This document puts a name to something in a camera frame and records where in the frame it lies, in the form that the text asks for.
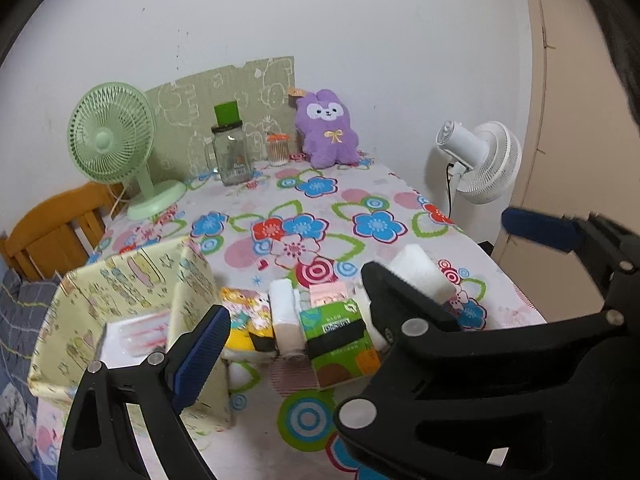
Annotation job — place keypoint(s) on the yellow cartoon tissue pack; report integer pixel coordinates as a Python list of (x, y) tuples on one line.
[(245, 315)]

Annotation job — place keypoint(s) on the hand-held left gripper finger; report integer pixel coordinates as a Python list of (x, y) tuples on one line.
[(200, 360)]

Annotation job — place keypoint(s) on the yellow cartoon storage box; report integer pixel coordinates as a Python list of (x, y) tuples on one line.
[(130, 270)]

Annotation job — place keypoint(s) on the glass jar green black lid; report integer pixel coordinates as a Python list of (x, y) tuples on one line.
[(232, 155)]

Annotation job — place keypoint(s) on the floral tablecloth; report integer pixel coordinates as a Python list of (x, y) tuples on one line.
[(320, 200)]

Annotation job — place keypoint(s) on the beige door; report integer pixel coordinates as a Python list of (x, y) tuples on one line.
[(575, 110)]

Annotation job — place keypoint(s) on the green desk fan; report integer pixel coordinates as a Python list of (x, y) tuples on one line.
[(110, 135)]

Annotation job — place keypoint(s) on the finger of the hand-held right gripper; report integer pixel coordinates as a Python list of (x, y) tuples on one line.
[(400, 310), (540, 230)]

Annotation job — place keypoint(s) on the wooden chair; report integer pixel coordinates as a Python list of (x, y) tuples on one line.
[(50, 225)]

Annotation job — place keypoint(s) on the green patterned cardboard panel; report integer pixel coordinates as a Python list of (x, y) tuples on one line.
[(190, 105)]

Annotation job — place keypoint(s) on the blue plaid bedding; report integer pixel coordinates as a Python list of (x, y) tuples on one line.
[(20, 320)]

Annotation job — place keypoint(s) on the white fan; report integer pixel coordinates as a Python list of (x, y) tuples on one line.
[(485, 160)]

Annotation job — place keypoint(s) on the purple plush toy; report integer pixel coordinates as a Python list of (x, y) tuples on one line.
[(327, 135)]

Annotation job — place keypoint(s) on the person's dark hair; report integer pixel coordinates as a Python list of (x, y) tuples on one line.
[(625, 35)]

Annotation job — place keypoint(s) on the cotton swab jar orange lid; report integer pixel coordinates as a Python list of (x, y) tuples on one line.
[(277, 152)]

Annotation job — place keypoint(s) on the white towel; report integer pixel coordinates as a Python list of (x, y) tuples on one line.
[(286, 310)]

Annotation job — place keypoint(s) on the green tissue pack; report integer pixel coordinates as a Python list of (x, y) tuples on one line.
[(335, 345)]

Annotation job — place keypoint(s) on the pink white tissue pack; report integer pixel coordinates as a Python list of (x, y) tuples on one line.
[(135, 335)]

